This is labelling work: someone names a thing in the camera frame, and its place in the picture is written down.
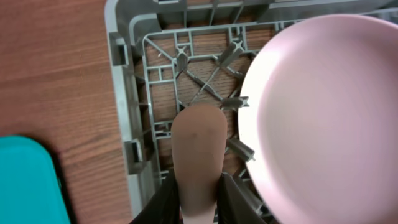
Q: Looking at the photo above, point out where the teal plastic tray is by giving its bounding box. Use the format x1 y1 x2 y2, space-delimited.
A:
1 136 70 224

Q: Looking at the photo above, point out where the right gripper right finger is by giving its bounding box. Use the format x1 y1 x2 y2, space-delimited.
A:
217 173 266 224

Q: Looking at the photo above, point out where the grey dishwasher rack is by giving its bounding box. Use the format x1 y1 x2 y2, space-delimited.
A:
104 0 397 223

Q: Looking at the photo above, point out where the white plastic fork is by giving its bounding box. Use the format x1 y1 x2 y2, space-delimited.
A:
171 103 228 223

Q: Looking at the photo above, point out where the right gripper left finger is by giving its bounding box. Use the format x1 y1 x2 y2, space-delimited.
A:
129 172 180 224

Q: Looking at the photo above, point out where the pink round plate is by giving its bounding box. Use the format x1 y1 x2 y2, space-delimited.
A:
238 14 397 223

